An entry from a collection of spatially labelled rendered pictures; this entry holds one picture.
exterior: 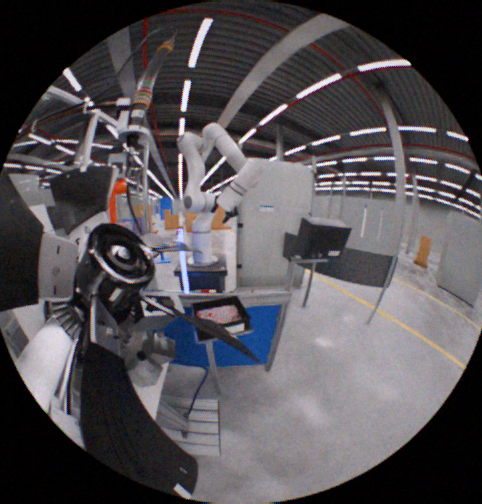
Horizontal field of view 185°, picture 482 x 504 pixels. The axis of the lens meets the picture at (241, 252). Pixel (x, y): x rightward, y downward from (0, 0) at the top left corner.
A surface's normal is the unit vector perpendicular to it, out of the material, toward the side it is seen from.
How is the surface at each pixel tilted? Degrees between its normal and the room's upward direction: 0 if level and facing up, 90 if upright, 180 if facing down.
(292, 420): 0
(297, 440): 0
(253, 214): 90
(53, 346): 50
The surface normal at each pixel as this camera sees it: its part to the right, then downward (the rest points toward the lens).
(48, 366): 0.78, -0.62
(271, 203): 0.10, 0.29
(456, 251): -0.92, 0.09
